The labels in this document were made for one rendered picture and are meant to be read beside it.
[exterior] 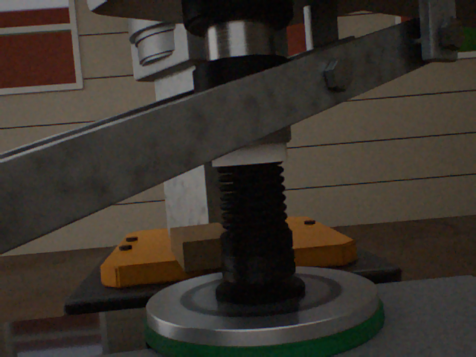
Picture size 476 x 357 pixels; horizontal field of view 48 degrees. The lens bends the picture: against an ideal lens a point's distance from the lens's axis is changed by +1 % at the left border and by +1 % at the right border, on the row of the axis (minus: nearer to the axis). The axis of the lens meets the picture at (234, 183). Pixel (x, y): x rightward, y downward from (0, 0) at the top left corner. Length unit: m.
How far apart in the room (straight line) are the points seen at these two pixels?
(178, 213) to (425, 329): 0.80
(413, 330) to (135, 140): 0.28
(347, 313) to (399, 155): 6.30
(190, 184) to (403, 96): 5.79
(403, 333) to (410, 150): 6.31
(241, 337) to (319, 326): 0.06
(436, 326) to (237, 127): 0.24
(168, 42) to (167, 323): 0.75
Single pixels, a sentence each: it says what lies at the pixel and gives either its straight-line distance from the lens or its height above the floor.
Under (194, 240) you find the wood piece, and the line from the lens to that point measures 0.87.
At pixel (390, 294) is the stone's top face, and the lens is 0.59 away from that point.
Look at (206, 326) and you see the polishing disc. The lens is 0.43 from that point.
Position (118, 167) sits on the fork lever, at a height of 0.96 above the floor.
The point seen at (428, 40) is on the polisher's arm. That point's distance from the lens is 0.58.
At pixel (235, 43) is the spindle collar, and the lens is 0.47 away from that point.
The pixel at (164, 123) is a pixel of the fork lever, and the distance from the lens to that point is 0.37.
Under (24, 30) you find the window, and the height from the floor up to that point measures 2.58.
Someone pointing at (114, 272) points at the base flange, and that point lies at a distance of 1.00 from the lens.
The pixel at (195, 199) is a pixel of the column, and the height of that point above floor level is 0.88.
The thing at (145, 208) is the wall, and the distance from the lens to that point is 6.43.
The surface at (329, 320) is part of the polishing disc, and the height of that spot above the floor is 0.83.
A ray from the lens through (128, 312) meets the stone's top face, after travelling 0.59.
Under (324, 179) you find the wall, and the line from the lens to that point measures 6.48.
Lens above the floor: 0.96
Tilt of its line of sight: 3 degrees down
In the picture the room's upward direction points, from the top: 5 degrees counter-clockwise
